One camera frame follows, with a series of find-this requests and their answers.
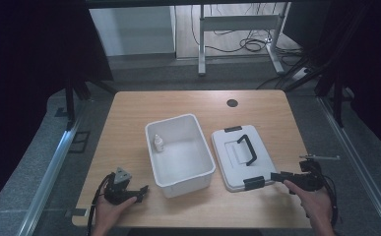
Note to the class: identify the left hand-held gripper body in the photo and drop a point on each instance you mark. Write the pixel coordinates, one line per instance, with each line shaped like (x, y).
(119, 191)

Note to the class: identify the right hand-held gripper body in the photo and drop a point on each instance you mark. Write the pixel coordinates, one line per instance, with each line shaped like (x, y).
(309, 180)

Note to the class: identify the person's left hand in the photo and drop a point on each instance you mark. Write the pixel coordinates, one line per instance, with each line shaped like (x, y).
(110, 213)

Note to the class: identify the person's right hand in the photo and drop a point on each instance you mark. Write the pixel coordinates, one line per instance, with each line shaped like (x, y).
(316, 205)

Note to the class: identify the small white bottle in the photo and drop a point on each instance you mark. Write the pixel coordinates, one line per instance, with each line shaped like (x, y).
(158, 144)

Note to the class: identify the white plastic storage bin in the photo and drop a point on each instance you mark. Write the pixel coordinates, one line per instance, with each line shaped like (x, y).
(179, 157)

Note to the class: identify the black metal stand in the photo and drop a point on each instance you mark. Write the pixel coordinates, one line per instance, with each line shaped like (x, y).
(71, 98)
(337, 98)

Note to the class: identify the white power strip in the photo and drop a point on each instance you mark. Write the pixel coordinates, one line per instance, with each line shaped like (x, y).
(301, 73)

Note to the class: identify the white cabinet panel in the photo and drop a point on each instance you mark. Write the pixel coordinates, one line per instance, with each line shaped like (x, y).
(132, 31)

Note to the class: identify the silver floor rail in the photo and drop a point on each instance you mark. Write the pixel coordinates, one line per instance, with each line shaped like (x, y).
(358, 167)
(51, 177)

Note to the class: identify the white metal desk frame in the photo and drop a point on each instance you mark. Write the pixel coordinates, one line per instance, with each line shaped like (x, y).
(237, 23)

